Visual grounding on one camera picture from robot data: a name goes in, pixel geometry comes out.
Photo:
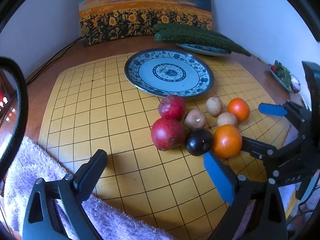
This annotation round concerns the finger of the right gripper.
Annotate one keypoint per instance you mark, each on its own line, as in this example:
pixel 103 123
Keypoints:
pixel 293 112
pixel 256 149

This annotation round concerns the dark purple plum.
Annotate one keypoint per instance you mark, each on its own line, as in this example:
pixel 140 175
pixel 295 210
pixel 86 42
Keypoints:
pixel 198 142

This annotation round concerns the purple fluffy towel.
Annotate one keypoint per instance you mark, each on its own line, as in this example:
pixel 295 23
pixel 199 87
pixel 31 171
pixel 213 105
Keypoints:
pixel 32 163

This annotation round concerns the sunflower field painting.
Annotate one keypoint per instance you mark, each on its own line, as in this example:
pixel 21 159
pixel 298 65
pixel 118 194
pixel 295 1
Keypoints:
pixel 107 20

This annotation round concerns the brown kiwi with sticker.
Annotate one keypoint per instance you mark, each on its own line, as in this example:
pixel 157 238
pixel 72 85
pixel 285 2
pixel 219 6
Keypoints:
pixel 195 119

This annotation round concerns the large blue white plate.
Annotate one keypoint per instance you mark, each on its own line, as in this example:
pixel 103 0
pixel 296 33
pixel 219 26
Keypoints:
pixel 162 72

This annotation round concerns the orange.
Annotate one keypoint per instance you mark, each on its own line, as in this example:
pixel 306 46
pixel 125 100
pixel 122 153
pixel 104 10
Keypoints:
pixel 227 141
pixel 239 108

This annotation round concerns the small blue white plate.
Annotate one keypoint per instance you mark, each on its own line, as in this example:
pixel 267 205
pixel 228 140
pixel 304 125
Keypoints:
pixel 204 50

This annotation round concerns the rear green cucumber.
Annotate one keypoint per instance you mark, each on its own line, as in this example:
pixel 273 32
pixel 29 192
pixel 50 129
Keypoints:
pixel 181 27

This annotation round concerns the front green cucumber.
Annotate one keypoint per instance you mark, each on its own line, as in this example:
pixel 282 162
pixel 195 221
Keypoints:
pixel 175 36

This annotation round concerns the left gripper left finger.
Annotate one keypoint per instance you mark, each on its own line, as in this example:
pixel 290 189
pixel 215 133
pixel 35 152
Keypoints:
pixel 42 220

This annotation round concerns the salad dish at edge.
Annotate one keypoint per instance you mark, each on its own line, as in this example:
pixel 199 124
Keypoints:
pixel 284 77

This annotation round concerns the red apple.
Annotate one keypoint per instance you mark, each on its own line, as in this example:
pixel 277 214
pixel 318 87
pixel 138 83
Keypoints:
pixel 167 134
pixel 172 107

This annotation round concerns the green cucumber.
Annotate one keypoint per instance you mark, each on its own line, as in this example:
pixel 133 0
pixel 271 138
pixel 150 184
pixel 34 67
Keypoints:
pixel 181 27
pixel 175 36

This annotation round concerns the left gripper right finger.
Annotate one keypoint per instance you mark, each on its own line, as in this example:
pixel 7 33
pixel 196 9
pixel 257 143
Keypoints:
pixel 259 202

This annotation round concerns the black round mirror frame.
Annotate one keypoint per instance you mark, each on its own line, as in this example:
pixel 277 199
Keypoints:
pixel 22 114

